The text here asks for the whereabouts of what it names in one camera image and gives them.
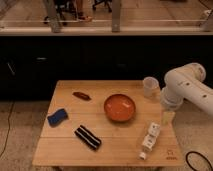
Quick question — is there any black cable floor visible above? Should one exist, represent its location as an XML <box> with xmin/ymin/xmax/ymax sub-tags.
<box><xmin>185</xmin><ymin>150</ymin><xmax>213</xmax><ymax>171</ymax></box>
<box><xmin>0</xmin><ymin>99</ymin><xmax>16</xmax><ymax>158</ymax></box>

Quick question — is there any clear plastic cup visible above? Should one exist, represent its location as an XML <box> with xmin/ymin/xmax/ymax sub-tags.
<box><xmin>142</xmin><ymin>77</ymin><xmax>159</xmax><ymax>98</ymax></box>

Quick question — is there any blue sponge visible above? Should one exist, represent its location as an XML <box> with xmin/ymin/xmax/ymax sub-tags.
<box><xmin>47</xmin><ymin>109</ymin><xmax>68</xmax><ymax>127</ymax></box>

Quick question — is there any orange ceramic bowl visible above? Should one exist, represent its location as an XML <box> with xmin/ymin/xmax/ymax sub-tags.
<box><xmin>104</xmin><ymin>94</ymin><xmax>136</xmax><ymax>122</ymax></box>

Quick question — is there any clear plastic bottle white label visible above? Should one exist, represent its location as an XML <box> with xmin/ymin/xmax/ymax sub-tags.
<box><xmin>139</xmin><ymin>122</ymin><xmax>161</xmax><ymax>160</ymax></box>

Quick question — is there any black cable left floor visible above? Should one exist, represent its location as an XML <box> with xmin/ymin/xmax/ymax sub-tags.
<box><xmin>0</xmin><ymin>99</ymin><xmax>16</xmax><ymax>158</ymax></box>

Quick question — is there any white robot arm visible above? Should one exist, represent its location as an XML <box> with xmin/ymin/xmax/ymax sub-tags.
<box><xmin>160</xmin><ymin>63</ymin><xmax>213</xmax><ymax>125</ymax></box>

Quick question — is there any black cable right floor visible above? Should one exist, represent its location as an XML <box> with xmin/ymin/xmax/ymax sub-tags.
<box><xmin>185</xmin><ymin>150</ymin><xmax>213</xmax><ymax>171</ymax></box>

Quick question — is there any black office chair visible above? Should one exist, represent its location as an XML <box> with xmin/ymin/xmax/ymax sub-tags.
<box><xmin>91</xmin><ymin>0</ymin><xmax>113</xmax><ymax>13</ymax></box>

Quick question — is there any wooden table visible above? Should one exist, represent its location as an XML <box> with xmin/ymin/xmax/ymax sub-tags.
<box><xmin>33</xmin><ymin>80</ymin><xmax>183</xmax><ymax>167</ymax></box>

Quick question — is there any brown chocolate bar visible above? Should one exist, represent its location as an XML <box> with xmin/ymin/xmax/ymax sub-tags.
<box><xmin>73</xmin><ymin>92</ymin><xmax>91</xmax><ymax>101</ymax></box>

